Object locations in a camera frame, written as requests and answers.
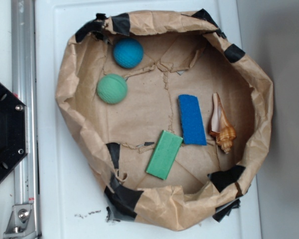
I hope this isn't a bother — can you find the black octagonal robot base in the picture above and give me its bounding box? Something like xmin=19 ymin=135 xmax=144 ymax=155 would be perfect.
xmin=0 ymin=82 xmax=27 ymax=183

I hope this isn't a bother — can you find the green rectangular block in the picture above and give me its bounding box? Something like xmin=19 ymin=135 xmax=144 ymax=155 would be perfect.
xmin=146 ymin=130 xmax=183 ymax=180

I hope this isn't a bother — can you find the blue rectangular sponge block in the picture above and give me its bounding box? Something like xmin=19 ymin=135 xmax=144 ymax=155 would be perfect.
xmin=178 ymin=95 xmax=207 ymax=146

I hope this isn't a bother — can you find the brown paper bag tray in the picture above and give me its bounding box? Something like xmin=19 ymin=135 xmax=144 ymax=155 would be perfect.
xmin=56 ymin=9 xmax=274 ymax=231

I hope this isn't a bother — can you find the green dimpled ball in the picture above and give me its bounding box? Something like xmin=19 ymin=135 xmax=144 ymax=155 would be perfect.
xmin=96 ymin=74 xmax=128 ymax=104

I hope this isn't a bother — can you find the blue dimpled ball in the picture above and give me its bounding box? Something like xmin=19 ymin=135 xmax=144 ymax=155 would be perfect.
xmin=113 ymin=38 xmax=144 ymax=69

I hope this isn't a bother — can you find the brown spiral seashell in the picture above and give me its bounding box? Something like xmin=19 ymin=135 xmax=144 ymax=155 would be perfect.
xmin=209 ymin=93 xmax=237 ymax=154

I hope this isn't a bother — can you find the metal corner bracket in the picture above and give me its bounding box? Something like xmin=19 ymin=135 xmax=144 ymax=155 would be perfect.
xmin=3 ymin=204 xmax=36 ymax=239

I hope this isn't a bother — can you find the aluminium extrusion rail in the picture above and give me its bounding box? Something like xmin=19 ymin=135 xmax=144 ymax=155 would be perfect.
xmin=11 ymin=0 xmax=41 ymax=239

